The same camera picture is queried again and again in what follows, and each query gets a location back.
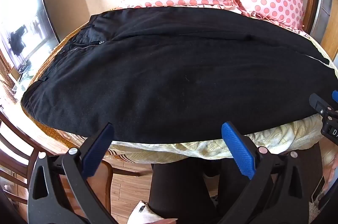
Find pale yellow quilted bedspread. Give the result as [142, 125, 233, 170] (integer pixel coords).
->
[106, 3, 338, 161]

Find wooden door frame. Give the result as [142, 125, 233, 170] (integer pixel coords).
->
[304, 0, 338, 60]

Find person's legs in black trousers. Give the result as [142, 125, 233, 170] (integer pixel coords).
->
[147, 143, 323, 224]

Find wooden chair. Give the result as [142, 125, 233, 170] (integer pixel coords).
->
[0, 110, 148, 224]

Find black pants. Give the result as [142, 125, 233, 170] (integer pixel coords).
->
[20, 7, 338, 144]

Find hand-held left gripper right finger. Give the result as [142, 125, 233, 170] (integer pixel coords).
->
[219, 121, 311, 224]

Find flat screen television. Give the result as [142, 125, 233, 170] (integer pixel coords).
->
[0, 0, 61, 75]

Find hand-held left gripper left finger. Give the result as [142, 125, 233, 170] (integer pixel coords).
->
[26, 122, 115, 224]

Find white slipper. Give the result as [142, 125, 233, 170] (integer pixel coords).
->
[129, 200, 178, 224]

